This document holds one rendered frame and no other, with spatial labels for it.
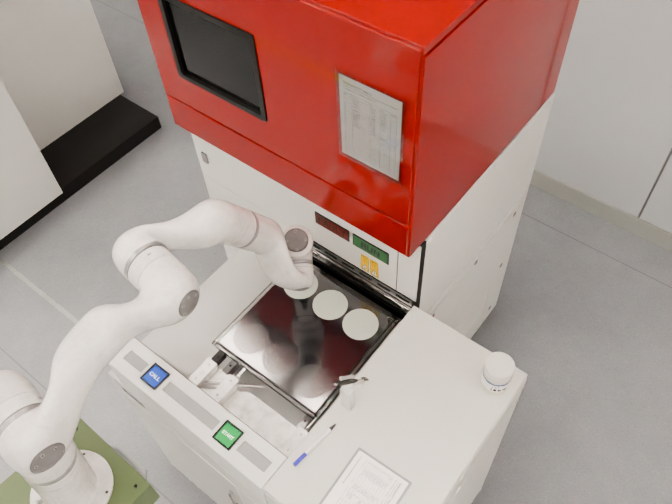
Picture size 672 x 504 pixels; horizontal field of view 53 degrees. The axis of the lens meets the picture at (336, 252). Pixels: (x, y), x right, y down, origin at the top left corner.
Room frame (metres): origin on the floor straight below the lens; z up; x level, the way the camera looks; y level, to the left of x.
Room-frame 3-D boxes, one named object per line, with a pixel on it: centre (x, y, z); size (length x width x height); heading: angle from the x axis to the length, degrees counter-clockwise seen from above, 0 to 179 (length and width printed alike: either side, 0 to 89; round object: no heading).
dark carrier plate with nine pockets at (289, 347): (0.95, 0.10, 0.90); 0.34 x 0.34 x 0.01; 49
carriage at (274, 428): (0.74, 0.26, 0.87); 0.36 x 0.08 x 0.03; 49
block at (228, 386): (0.79, 0.32, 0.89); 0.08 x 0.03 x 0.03; 139
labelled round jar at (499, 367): (0.72, -0.37, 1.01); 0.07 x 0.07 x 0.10
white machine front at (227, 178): (1.24, 0.09, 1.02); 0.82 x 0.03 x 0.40; 49
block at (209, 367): (0.84, 0.38, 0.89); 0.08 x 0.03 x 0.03; 139
